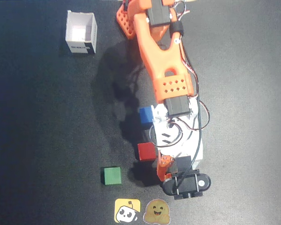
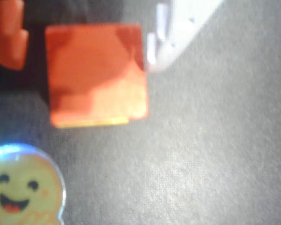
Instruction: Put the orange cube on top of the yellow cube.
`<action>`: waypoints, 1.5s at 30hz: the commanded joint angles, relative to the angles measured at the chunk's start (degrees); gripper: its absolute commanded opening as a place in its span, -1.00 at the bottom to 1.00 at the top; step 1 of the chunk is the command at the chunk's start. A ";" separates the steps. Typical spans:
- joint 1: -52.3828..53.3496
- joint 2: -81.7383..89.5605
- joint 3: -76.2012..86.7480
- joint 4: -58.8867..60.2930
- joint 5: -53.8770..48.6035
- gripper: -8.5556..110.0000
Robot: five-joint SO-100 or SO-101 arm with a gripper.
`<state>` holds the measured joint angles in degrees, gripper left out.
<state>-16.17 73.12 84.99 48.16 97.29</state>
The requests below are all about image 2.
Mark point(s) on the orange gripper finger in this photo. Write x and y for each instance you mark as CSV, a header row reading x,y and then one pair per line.
x,y
7,30

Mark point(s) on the smiling hugging face sticker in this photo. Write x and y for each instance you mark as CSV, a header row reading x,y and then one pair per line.
x,y
23,187

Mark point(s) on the black table mat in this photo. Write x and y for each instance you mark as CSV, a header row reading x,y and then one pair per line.
x,y
213,140

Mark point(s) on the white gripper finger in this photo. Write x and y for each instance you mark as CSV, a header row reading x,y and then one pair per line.
x,y
185,18

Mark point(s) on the orange wooden cube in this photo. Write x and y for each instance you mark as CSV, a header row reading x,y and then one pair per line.
x,y
96,75

